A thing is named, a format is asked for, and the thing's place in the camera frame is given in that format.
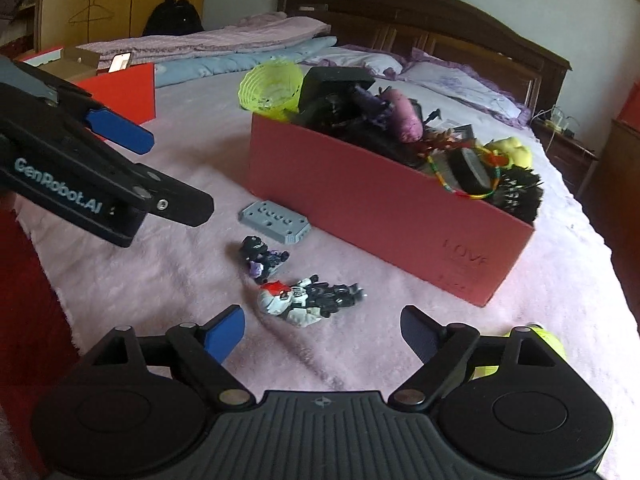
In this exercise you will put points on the wooden nightstand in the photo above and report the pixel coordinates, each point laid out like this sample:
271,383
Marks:
565,155

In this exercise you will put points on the black boxy device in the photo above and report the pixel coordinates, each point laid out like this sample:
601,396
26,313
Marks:
330,82

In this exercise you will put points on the folded purple blanket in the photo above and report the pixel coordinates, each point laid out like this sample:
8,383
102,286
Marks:
210,40

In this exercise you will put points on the red cardboard box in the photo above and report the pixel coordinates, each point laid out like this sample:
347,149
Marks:
375,210

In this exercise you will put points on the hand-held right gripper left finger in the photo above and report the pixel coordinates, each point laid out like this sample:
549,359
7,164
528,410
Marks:
227,334

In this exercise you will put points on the smartphone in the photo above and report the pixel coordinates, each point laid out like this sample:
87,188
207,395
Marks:
120,62

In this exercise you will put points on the light blue quilt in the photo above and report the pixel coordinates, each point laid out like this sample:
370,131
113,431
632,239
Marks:
225,62

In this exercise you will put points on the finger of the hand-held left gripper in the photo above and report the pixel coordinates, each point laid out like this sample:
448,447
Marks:
122,131
180,202

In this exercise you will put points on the white red toy robot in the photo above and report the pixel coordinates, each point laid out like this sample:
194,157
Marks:
300,305

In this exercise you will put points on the black spiky ball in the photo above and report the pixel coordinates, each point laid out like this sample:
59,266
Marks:
520,192

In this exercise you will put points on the lilac floral pillow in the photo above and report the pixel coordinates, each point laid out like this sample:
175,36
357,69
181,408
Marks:
360,62
460,85

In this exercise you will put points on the purple black toy figure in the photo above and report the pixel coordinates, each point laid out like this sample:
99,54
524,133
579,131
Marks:
260,256

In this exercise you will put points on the yellow mesh basket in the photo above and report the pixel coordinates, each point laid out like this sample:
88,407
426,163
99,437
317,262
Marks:
267,87

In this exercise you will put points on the small red box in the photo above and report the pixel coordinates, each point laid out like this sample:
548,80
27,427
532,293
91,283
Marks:
125,95

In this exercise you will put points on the black tape roll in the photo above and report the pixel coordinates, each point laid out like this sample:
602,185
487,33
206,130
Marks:
467,170

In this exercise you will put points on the red bedsheet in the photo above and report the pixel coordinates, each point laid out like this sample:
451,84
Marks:
30,310

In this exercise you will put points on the yellow plush toy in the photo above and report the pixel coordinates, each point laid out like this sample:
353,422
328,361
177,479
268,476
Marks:
515,152

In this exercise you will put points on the dark purple toy figure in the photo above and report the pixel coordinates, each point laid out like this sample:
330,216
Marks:
372,105

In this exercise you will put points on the brown cardboard box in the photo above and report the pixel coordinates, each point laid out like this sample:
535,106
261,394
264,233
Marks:
75,62

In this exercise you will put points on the black bag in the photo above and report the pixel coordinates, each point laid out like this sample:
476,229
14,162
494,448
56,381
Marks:
172,20

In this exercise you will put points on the pink fuzzy blanket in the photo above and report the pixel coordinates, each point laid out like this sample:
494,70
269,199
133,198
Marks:
190,270

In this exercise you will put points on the red branched toy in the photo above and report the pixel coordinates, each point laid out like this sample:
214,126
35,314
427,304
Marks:
440,142

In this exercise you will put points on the brown wooden cabinet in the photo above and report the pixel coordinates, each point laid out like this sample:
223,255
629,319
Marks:
620,180

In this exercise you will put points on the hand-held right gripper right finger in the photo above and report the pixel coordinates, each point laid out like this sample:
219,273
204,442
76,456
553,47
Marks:
417,334

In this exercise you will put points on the yellow-green ball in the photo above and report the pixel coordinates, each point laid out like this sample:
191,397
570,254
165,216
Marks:
550,347

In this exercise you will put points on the pink purple cylinder toy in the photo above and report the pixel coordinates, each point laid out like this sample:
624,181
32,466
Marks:
406,117

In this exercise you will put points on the grey perforated plastic block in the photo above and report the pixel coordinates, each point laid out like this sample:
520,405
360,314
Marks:
275,220

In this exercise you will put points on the dark wooden headboard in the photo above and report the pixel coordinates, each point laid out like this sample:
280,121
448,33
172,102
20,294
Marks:
450,20

